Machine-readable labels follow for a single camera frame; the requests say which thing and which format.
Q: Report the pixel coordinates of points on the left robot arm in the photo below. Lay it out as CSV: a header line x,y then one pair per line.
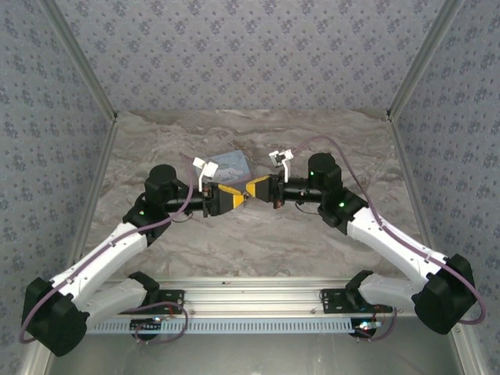
x,y
97,254

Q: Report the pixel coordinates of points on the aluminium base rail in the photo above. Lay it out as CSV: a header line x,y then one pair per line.
x,y
250,297

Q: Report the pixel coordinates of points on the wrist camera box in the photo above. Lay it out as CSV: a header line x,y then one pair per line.
x,y
209,168
283,155

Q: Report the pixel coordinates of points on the black controller board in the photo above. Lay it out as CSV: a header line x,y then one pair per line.
x,y
365,328
146,326

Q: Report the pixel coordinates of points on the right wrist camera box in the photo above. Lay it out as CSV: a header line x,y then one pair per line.
x,y
283,155

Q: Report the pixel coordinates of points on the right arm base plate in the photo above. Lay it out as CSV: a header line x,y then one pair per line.
x,y
332,301

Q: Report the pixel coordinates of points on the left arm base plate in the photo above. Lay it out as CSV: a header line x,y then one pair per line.
x,y
172,297

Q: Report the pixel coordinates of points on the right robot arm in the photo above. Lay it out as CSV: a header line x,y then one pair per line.
x,y
390,242

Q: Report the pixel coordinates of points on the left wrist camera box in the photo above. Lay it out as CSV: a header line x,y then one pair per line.
x,y
209,168

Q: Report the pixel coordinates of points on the grey sheet metal shelf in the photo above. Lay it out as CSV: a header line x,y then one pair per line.
x,y
250,355

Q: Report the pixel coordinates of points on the aluminium frame post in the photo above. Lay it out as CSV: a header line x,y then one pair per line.
x,y
78,58
426,58

